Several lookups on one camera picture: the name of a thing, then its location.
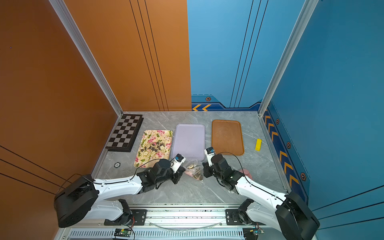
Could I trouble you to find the brown plastic tray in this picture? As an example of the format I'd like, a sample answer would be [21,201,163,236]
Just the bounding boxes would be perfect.
[212,120,245,156]

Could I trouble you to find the ziploc bag of mixed cookies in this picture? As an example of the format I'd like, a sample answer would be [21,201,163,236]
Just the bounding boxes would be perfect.
[182,160,204,181]

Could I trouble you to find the yellow rectangular block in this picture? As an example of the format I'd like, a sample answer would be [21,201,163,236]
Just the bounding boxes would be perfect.
[255,139,262,151]

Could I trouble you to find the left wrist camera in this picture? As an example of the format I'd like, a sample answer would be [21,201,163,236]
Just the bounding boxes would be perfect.
[171,154,186,173]

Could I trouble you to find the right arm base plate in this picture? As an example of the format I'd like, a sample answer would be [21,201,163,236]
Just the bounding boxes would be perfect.
[225,209,257,226]

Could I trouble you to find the green circuit board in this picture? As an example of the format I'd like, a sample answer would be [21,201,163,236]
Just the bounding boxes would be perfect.
[243,228,265,240]
[114,228,134,240]

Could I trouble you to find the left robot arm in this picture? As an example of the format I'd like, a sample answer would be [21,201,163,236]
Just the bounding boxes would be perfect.
[54,154,186,228]

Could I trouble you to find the floral pattern tray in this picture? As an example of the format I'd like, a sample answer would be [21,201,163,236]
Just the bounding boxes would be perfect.
[134,130,173,168]

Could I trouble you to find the right green circuit board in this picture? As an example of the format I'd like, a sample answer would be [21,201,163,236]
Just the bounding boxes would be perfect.
[243,228,265,240]

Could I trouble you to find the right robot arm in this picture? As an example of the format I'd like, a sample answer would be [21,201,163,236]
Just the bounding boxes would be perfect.
[203,148,320,240]

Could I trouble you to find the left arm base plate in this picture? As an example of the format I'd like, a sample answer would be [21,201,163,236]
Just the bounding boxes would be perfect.
[104,209,148,227]

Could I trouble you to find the left green circuit board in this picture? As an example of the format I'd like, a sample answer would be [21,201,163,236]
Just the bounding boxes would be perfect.
[114,228,134,240]

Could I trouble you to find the ziploc bag of pink cookies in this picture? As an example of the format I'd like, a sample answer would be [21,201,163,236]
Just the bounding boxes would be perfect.
[239,169,253,180]

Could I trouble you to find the lavender plastic tray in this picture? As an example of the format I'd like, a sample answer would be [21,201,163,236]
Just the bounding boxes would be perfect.
[171,124,206,161]

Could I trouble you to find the black white chessboard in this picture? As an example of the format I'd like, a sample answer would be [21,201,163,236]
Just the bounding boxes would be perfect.
[106,114,144,153]

